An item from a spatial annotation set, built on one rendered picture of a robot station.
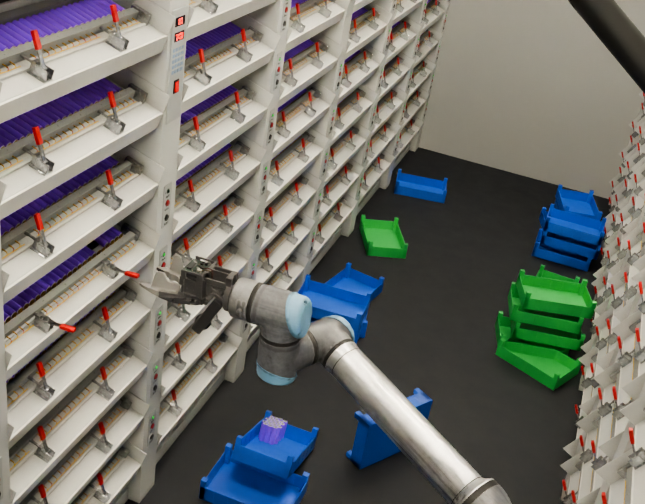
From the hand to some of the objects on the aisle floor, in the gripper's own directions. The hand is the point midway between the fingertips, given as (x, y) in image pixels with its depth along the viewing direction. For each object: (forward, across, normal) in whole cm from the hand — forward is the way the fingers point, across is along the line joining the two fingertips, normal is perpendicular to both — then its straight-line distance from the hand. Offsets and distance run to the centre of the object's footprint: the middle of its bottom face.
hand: (152, 279), depth 193 cm
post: (+29, -34, +104) cm, 113 cm away
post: (+29, +36, +104) cm, 114 cm away
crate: (-44, -93, +106) cm, 148 cm away
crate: (-12, -67, +100) cm, 121 cm away
